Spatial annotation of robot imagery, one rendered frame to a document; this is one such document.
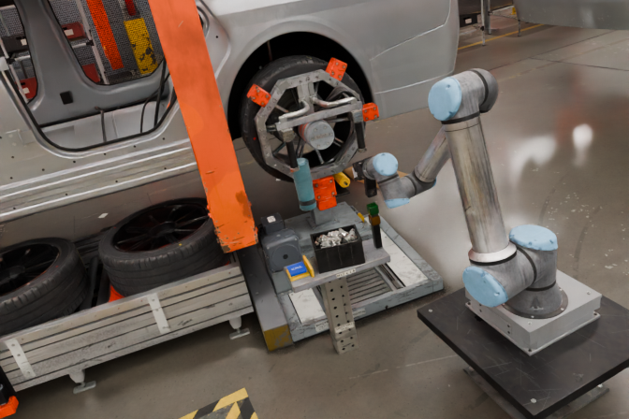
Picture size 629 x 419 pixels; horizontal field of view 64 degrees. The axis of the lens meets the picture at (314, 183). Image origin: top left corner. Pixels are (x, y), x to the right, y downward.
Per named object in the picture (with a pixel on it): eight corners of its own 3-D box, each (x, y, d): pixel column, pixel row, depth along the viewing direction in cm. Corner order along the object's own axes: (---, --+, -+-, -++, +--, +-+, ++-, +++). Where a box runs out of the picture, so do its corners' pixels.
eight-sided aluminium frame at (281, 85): (365, 160, 275) (350, 61, 253) (370, 164, 270) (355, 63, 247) (270, 188, 265) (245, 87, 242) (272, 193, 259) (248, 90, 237)
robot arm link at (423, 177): (496, 52, 158) (417, 171, 213) (468, 62, 153) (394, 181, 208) (520, 78, 153) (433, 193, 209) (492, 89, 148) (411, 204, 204)
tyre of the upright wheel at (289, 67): (373, 93, 291) (278, 30, 262) (390, 101, 269) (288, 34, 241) (313, 188, 301) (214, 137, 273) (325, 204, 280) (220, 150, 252)
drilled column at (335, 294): (351, 334, 238) (337, 260, 221) (359, 347, 229) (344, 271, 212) (331, 341, 236) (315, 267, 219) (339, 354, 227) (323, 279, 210)
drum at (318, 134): (324, 135, 263) (319, 109, 258) (338, 147, 244) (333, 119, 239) (299, 142, 261) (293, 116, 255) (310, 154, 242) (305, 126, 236)
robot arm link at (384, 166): (382, 180, 192) (373, 156, 192) (371, 183, 205) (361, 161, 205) (403, 171, 195) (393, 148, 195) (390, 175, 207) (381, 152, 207)
